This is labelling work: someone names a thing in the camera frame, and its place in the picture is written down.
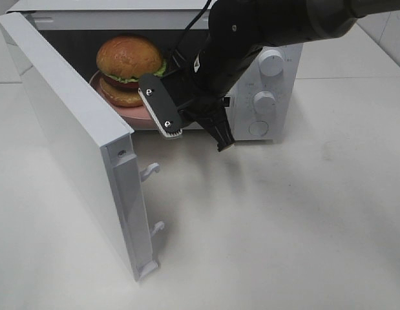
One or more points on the lower white timer knob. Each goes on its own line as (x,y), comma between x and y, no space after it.
(264,102)

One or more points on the pink round plate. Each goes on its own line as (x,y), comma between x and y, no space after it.
(137,117)

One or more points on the burger with lettuce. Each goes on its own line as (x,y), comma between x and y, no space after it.
(122,61)

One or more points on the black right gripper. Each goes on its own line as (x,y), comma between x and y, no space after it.
(194,104)

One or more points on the white microwave door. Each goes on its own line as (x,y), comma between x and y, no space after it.
(91,142)

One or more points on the upper white power knob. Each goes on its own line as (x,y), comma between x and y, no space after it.
(271,62)

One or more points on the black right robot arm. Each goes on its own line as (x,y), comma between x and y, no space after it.
(267,29)

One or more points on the round white door button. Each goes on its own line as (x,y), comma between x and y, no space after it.
(258,128)

